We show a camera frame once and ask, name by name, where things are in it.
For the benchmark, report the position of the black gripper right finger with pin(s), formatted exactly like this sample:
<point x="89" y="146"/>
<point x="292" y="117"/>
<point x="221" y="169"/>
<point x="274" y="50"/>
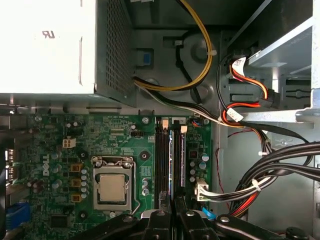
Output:
<point x="190" y="225"/>

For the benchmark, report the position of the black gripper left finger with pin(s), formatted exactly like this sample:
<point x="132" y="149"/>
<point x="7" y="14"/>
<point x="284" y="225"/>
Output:
<point x="160" y="225"/>

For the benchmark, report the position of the metal socket cover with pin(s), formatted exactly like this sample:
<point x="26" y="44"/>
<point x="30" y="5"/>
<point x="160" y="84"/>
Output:
<point x="112" y="205"/>

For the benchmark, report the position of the metal locking lever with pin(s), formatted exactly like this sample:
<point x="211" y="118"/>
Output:
<point x="135" y="180"/>

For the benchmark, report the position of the silver CPU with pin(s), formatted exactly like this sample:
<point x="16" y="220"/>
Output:
<point x="111" y="187"/>

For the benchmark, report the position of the green motherboard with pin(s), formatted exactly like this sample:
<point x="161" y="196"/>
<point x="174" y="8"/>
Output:
<point x="112" y="140"/>

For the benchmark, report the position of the blue VGA port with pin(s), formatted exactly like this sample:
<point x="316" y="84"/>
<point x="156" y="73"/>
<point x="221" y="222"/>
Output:
<point x="18" y="216"/>

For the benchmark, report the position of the black open PC case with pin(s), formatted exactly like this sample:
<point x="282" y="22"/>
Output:
<point x="165" y="65"/>

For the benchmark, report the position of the tall metal drive cage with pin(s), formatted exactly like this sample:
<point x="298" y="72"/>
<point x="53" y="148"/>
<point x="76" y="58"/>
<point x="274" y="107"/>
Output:
<point x="275" y="60"/>

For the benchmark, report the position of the grey power supply unit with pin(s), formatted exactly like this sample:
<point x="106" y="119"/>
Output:
<point x="50" y="50"/>

